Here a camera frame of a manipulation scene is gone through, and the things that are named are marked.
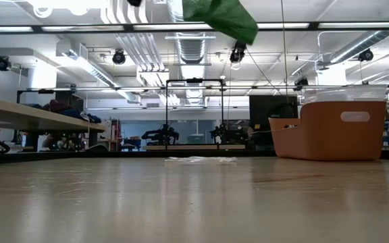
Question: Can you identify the green elastic bandage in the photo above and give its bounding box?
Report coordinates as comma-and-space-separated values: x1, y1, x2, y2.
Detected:
182, 0, 259, 45

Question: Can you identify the ceiling light strip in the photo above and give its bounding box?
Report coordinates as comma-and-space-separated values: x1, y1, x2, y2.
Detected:
133, 23, 214, 31
257, 22, 310, 30
317, 22, 389, 29
0, 26, 34, 33
41, 25, 125, 32

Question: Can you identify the pile of clothes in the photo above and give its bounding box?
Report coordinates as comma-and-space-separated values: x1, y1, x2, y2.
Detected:
42, 99, 103, 124

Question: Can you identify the wooden side table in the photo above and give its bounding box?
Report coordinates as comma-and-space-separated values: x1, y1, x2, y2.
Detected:
0, 94, 107, 134

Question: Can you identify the black lab robot rig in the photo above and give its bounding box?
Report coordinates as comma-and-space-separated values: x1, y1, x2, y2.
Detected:
209, 124, 249, 145

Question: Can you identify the black monitor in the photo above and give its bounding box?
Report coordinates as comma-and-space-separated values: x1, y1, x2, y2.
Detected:
249, 95, 299, 126

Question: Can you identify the orange plastic bin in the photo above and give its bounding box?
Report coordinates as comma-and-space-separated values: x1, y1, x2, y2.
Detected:
267, 101, 387, 161

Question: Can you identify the ribbed round ceiling duct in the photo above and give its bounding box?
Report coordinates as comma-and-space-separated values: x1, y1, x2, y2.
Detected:
174, 32, 215, 65

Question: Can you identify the tall black rig frame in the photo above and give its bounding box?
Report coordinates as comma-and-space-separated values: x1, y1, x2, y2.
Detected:
165, 78, 225, 149

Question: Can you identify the thin hanging cord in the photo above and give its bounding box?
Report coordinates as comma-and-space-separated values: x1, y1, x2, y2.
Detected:
280, 0, 289, 105

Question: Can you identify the silver ceiling duct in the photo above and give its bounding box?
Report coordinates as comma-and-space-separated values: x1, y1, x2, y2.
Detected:
329, 9, 389, 65

